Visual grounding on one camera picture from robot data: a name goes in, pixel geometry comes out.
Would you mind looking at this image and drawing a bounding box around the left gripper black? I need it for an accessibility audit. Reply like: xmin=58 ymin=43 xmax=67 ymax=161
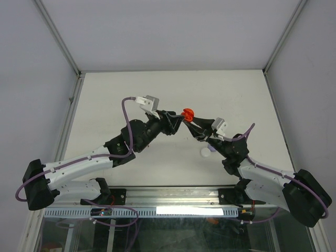
xmin=136 ymin=110 xmax=184 ymax=153

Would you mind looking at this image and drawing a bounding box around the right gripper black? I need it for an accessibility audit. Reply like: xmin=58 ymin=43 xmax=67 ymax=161
xmin=183 ymin=115 xmax=229 ymax=159

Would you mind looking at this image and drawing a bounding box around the orange round case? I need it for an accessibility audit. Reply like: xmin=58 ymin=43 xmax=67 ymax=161
xmin=181 ymin=108 xmax=195 ymax=123

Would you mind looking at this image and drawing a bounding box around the purple charging case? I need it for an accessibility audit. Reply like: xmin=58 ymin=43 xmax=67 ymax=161
xmin=208 ymin=144 xmax=216 ymax=152

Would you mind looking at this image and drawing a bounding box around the white charging case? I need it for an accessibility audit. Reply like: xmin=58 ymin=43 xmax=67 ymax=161
xmin=200 ymin=148 xmax=211 ymax=158

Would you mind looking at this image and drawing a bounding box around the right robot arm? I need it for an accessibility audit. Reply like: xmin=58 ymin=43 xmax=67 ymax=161
xmin=184 ymin=115 xmax=332 ymax=227

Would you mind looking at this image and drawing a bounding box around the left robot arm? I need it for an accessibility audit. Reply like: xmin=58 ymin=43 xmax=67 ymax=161
xmin=21 ymin=110 xmax=184 ymax=211

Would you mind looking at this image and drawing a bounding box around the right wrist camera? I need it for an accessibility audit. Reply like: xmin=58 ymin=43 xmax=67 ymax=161
xmin=211 ymin=117 xmax=227 ymax=140

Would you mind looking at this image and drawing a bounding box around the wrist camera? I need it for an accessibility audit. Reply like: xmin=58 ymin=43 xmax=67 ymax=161
xmin=211 ymin=117 xmax=227 ymax=140
xmin=135 ymin=96 xmax=160 ymax=119

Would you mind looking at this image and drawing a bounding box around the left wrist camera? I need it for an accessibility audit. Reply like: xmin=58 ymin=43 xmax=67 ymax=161
xmin=135 ymin=96 xmax=160 ymax=119

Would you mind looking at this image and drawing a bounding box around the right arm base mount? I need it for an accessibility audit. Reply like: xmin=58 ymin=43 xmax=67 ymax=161
xmin=218 ymin=187 xmax=244 ymax=207

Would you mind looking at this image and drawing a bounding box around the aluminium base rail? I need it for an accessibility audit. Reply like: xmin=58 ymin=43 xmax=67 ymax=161
xmin=110 ymin=185 xmax=266 ymax=207

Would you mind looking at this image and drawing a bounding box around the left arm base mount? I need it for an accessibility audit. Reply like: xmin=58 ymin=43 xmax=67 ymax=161
xmin=89 ymin=188 xmax=127 ymax=206

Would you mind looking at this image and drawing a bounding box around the white slotted cable duct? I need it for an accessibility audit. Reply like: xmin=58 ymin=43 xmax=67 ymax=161
xmin=44 ymin=206 xmax=238 ymax=219

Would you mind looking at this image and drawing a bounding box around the right aluminium frame post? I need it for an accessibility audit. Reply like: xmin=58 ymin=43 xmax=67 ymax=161
xmin=263 ymin=0 xmax=308 ymax=76

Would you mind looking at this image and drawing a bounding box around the aluminium frame post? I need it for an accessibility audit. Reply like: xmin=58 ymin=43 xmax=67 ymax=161
xmin=32 ymin=0 xmax=81 ymax=77
xmin=263 ymin=0 xmax=308 ymax=76

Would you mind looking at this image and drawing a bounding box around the left aluminium frame post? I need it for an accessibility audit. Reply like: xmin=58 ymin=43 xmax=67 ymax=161
xmin=32 ymin=0 xmax=81 ymax=77

